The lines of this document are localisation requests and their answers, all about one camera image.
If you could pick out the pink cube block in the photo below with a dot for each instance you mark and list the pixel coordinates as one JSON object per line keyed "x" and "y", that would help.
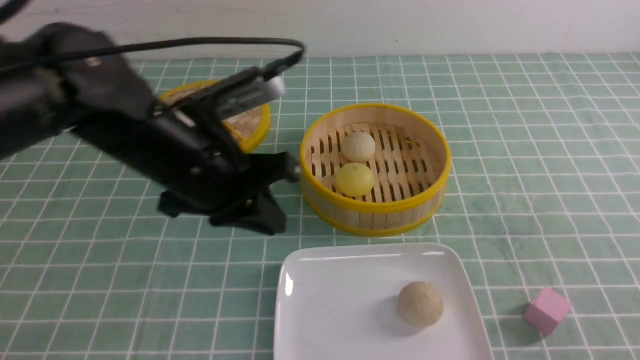
{"x": 547, "y": 311}

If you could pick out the white square plate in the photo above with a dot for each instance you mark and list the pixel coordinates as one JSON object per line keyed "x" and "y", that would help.
{"x": 340, "y": 303}

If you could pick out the green checkered tablecloth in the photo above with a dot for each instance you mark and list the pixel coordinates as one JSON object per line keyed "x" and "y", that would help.
{"x": 543, "y": 192}

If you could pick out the beige steamed bun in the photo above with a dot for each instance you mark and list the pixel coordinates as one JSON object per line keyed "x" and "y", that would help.
{"x": 420, "y": 304}

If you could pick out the yellow steamed bun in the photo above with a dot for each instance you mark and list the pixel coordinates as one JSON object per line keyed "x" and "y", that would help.
{"x": 355, "y": 180}

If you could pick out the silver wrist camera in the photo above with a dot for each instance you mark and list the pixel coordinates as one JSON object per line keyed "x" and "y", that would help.
{"x": 232, "y": 96}

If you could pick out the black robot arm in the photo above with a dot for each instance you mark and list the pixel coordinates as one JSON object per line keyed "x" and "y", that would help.
{"x": 67, "y": 78}

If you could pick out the white steamed bun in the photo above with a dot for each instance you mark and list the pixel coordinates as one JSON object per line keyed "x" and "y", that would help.
{"x": 359, "y": 147}

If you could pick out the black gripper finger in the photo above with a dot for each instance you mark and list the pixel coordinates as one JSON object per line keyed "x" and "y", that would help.
{"x": 260, "y": 214}

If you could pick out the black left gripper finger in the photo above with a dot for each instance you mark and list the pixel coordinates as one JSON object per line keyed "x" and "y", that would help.
{"x": 266, "y": 169}

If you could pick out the yellow bamboo steamer lid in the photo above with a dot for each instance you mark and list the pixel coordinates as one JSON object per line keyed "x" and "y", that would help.
{"x": 248, "y": 129}

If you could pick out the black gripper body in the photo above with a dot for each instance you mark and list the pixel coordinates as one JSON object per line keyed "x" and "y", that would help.
{"x": 194, "y": 174}

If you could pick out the yellow bamboo steamer basket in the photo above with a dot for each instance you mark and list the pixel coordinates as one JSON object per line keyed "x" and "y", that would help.
{"x": 411, "y": 166}

